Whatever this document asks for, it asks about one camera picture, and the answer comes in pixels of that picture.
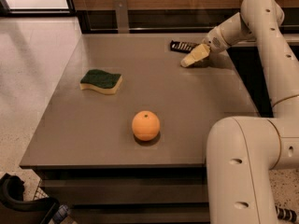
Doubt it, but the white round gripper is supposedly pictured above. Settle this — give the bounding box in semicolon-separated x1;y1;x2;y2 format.
180;26;229;67

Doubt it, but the black rxbar chocolate bar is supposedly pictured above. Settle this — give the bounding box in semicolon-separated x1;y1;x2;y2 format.
170;41;198;54

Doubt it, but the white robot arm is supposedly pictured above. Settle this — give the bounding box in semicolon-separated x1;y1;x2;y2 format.
181;0;299;224

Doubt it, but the orange fruit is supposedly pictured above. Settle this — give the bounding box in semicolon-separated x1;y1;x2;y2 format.
132;111;161;141

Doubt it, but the green yellow sponge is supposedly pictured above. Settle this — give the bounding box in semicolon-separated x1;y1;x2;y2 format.
79;69;122;95

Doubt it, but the upper grey drawer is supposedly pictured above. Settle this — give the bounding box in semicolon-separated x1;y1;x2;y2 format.
42;178;208;205

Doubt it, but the grey drawer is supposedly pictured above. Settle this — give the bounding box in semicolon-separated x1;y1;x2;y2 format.
42;178;208;205
71;204;210;224

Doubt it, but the lower grey drawer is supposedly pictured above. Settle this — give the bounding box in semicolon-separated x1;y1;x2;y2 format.
71;204;210;224

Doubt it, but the blue object on floor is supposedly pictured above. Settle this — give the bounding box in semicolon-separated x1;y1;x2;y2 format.
52;204;69;224

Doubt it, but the black chair part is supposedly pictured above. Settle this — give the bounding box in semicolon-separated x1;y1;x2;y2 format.
0;173;60;224

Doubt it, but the left metal bracket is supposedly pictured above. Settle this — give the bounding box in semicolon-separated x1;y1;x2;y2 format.
114;0;130;34

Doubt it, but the black white striped cable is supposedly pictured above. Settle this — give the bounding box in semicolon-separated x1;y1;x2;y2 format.
275;204;298;223

